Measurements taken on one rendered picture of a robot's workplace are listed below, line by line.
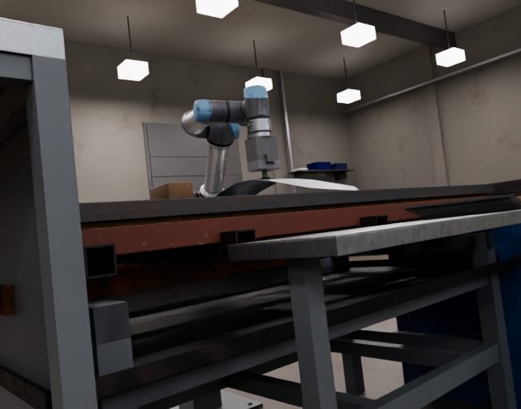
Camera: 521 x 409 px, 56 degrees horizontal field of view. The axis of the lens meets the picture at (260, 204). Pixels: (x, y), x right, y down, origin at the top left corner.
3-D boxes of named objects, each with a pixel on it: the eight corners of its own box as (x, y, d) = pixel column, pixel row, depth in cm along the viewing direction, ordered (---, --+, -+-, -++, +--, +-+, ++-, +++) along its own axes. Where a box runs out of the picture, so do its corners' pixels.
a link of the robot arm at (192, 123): (174, 111, 203) (196, 91, 157) (200, 111, 207) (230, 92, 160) (175, 139, 204) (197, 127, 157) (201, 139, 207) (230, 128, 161)
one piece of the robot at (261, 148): (257, 122, 149) (263, 174, 148) (281, 122, 154) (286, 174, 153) (240, 129, 157) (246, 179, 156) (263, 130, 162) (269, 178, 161)
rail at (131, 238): (497, 208, 178) (494, 191, 179) (59, 262, 76) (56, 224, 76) (472, 211, 185) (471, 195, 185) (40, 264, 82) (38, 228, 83)
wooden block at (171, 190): (195, 204, 109) (192, 181, 109) (170, 205, 106) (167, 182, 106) (174, 208, 119) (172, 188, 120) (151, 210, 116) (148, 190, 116)
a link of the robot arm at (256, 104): (261, 91, 163) (270, 83, 155) (265, 123, 162) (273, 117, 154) (239, 92, 160) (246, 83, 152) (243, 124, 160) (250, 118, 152)
